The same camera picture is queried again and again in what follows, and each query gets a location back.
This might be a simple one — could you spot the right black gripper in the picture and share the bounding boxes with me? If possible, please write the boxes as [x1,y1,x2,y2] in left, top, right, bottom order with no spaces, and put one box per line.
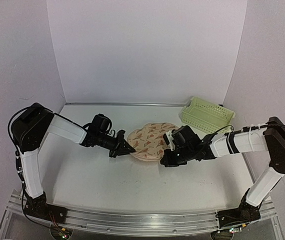
[161,145,195,168]

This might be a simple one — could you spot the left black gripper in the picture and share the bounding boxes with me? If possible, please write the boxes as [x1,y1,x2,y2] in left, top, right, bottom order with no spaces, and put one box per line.
[97,131,136,158]

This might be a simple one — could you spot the floral mesh laundry bag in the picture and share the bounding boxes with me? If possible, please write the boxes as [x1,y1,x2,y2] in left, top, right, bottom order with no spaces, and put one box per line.
[127,122,178,162]

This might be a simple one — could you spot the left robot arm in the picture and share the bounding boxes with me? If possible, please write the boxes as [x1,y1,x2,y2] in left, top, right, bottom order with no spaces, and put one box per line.
[7,102,135,224]

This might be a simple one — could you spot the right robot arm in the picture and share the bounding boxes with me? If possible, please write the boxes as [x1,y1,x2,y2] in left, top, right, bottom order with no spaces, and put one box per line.
[160,116,285,230]

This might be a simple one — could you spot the pale green perforated basket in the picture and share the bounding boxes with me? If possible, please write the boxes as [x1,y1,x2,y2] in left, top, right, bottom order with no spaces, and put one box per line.
[179,96,236,134]

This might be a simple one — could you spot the back edge aluminium strip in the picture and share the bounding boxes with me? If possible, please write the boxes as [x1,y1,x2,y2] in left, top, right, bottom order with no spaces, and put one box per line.
[65,101,191,107]

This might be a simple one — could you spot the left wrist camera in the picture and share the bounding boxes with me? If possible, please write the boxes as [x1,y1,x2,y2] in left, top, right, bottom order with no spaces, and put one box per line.
[116,129,126,139]

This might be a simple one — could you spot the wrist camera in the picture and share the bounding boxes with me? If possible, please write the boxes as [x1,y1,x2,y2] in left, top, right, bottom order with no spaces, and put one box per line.
[116,129,126,139]
[163,131,176,152]

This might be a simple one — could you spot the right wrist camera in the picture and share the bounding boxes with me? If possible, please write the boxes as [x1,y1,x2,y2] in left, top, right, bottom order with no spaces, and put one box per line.
[163,131,176,152]

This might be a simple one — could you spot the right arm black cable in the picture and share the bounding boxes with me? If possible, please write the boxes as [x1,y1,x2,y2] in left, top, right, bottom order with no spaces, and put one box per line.
[202,121,285,166]

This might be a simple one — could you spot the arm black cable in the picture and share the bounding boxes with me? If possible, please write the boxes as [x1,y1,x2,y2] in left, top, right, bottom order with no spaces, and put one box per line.
[202,121,285,166]
[7,106,33,226]

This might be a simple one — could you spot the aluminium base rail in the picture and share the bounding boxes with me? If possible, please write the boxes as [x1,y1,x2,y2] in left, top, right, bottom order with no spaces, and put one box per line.
[0,191,284,240]

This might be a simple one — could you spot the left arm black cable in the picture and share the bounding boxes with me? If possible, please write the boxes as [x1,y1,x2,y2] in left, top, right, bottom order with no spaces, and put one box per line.
[7,106,33,226]

